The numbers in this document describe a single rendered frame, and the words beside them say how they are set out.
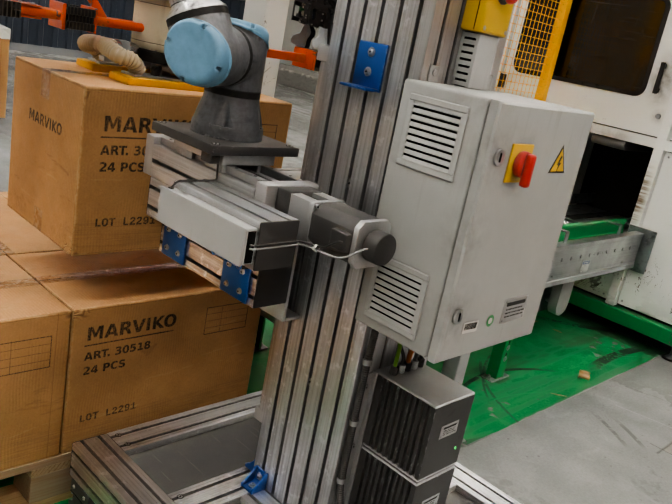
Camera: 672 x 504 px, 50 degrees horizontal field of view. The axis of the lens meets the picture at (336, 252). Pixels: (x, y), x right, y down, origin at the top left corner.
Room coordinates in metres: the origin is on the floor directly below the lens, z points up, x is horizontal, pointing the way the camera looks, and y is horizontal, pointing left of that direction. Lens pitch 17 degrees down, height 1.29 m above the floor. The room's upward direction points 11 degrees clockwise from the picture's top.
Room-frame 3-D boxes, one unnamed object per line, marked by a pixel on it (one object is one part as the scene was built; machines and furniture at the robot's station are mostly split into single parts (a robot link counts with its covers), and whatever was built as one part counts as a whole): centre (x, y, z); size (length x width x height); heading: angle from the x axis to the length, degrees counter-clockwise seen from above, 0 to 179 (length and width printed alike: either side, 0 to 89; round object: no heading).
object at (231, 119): (1.52, 0.27, 1.09); 0.15 x 0.15 x 0.10
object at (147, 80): (1.90, 0.48, 1.10); 0.34 x 0.10 x 0.05; 136
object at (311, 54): (2.00, 0.15, 1.20); 0.09 x 0.08 x 0.05; 46
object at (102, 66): (2.03, 0.62, 1.10); 0.34 x 0.10 x 0.05; 136
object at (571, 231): (3.17, -0.94, 0.60); 1.60 x 0.10 x 0.09; 138
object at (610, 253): (2.86, -0.75, 0.50); 2.31 x 0.05 x 0.19; 138
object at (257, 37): (1.52, 0.28, 1.20); 0.13 x 0.12 x 0.14; 167
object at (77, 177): (1.95, 0.55, 0.87); 0.60 x 0.40 x 0.40; 137
